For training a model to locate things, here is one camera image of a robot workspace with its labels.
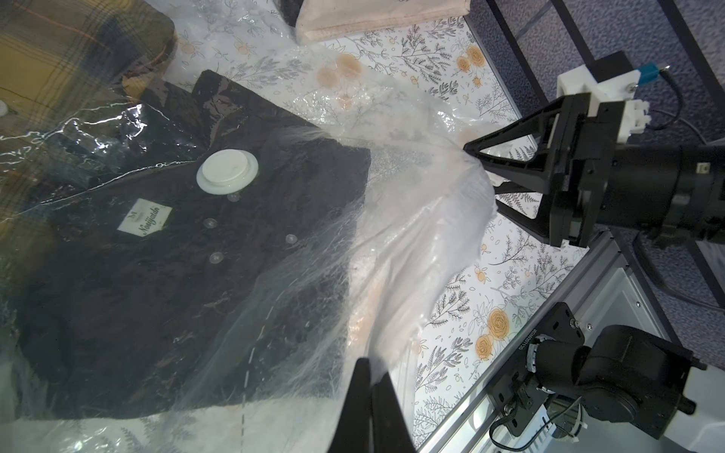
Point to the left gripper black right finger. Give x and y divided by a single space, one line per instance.
389 430

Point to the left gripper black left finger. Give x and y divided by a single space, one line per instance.
353 431

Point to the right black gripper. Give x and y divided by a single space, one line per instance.
673 192

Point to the clear plastic vacuum bag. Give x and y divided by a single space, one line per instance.
425 208

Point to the yellow black plaid shirt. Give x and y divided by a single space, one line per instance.
72 77

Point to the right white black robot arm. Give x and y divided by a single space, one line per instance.
629 376

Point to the beige canvas tote bag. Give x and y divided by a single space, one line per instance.
321 20

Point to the white vacuum bag valve cap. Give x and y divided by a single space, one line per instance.
227 171

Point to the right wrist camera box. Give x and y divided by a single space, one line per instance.
613 79

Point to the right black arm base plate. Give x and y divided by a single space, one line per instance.
540 365

